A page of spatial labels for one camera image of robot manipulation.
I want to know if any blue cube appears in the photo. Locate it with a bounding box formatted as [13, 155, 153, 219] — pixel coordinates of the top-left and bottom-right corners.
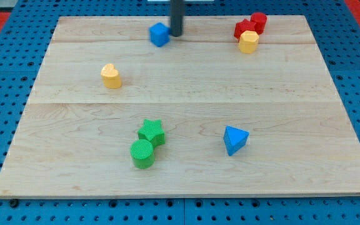
[149, 22, 171, 48]

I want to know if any wooden board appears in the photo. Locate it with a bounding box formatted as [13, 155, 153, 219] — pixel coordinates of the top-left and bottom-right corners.
[0, 16, 360, 199]

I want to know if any green star block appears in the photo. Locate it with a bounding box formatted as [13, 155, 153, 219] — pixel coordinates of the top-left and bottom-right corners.
[137, 119, 166, 148]

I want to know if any green cylinder block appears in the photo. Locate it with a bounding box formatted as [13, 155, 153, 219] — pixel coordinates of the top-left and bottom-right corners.
[130, 139, 155, 169]

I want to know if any blue triangle block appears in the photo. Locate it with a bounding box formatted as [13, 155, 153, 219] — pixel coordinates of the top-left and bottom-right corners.
[223, 126, 249, 156]

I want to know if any yellow heart block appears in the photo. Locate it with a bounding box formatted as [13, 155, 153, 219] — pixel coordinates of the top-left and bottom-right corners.
[101, 64, 122, 89]

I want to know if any yellow hexagon block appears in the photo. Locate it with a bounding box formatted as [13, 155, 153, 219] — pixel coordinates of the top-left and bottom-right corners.
[238, 31, 259, 54]

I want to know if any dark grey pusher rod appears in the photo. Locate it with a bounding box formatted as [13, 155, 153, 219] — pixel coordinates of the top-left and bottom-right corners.
[169, 0, 185, 37]

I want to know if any red star block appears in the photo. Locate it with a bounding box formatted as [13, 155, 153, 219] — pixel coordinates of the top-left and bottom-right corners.
[234, 19, 256, 40]

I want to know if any red cylinder block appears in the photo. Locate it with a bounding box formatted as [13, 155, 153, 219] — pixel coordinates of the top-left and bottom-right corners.
[251, 12, 268, 34]

